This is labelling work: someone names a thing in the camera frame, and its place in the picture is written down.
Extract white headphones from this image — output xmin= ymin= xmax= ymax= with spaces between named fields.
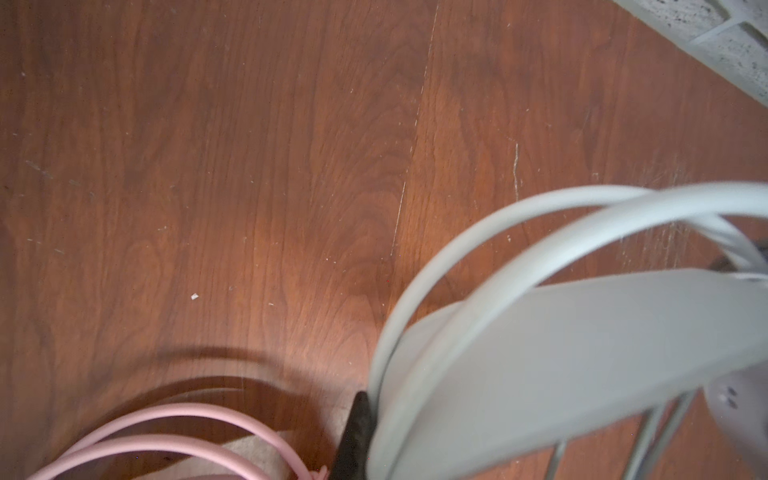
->
xmin=361 ymin=182 xmax=767 ymax=479

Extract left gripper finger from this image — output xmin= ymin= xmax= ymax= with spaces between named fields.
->
xmin=328 ymin=391 xmax=375 ymax=480

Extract pink headphones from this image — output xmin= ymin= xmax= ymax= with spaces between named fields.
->
xmin=30 ymin=403 xmax=329 ymax=479

